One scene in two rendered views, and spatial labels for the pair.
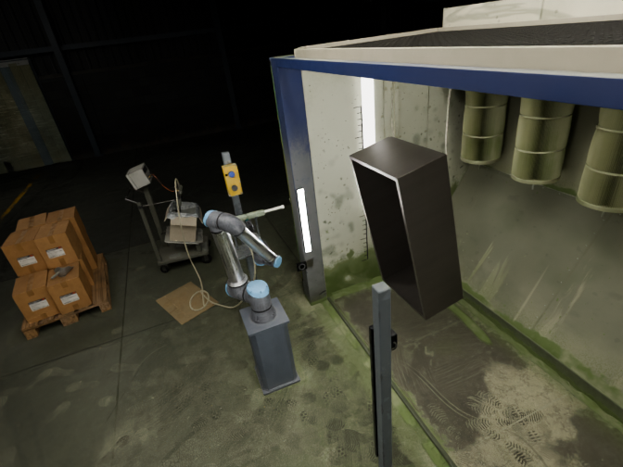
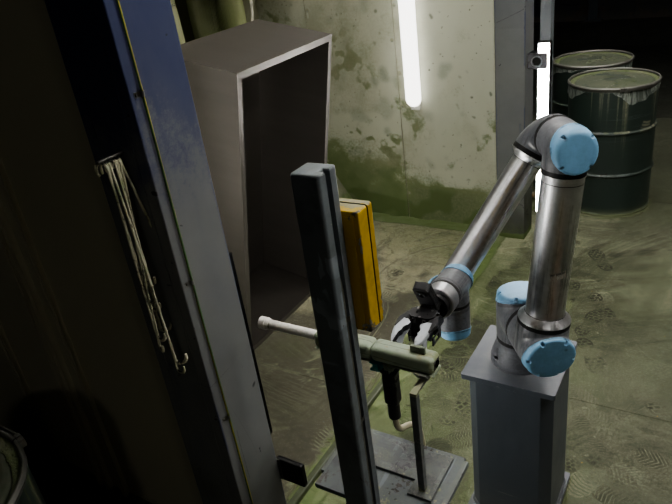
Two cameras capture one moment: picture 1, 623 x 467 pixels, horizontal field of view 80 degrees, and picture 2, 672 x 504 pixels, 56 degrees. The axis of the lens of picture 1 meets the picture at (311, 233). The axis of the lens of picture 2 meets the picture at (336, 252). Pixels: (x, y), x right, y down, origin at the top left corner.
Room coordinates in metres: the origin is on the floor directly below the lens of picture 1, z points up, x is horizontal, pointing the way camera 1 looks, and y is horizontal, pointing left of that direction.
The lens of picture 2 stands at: (3.60, 1.46, 2.00)
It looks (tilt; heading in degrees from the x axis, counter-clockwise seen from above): 27 degrees down; 233
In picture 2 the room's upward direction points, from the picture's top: 8 degrees counter-clockwise
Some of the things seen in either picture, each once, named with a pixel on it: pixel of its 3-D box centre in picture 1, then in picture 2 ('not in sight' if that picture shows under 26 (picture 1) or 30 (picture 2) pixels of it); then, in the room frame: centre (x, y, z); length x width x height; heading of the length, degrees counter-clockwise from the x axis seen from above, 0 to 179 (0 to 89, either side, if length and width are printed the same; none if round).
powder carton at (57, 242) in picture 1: (59, 243); not in sight; (3.69, 2.77, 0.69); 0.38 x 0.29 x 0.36; 21
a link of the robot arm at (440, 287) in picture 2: not in sight; (439, 300); (2.52, 0.45, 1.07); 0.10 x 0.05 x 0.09; 109
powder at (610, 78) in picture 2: not in sight; (613, 80); (-0.46, -0.66, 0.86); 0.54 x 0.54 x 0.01
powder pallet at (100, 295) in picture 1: (69, 290); not in sight; (3.66, 2.90, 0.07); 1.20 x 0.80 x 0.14; 26
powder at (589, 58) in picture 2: not in sight; (592, 60); (-0.95, -1.09, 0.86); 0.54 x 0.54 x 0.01
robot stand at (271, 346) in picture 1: (270, 346); (519, 429); (2.12, 0.43, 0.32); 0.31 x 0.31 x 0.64; 19
